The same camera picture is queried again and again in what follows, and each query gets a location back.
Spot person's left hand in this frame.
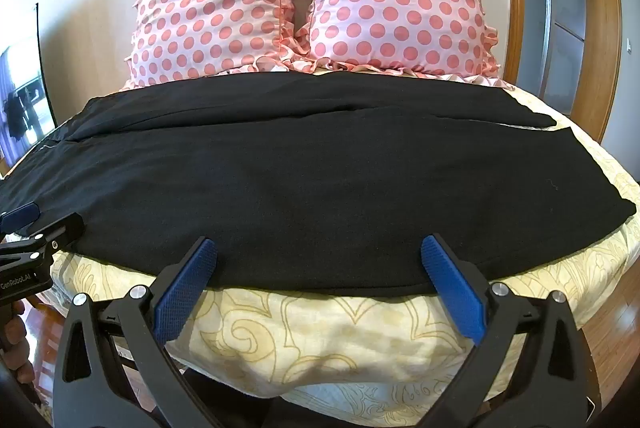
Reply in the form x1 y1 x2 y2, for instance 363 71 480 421
0 299 37 384

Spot black pants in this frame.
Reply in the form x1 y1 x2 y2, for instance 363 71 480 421
0 72 637 296

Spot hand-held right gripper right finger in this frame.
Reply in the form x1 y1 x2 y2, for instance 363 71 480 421
420 234 597 428

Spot dark framed window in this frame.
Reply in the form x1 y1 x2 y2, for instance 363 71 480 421
0 2 58 171

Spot bed with yellow patterned sheet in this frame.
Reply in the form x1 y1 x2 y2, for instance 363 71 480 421
0 70 640 414

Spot grey door with wooden frame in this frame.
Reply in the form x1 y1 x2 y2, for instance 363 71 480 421
537 0 623 143

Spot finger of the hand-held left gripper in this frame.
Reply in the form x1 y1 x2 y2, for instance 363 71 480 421
0 214 85 269
0 202 42 235

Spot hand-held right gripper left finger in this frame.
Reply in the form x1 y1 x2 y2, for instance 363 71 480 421
52 236 221 428

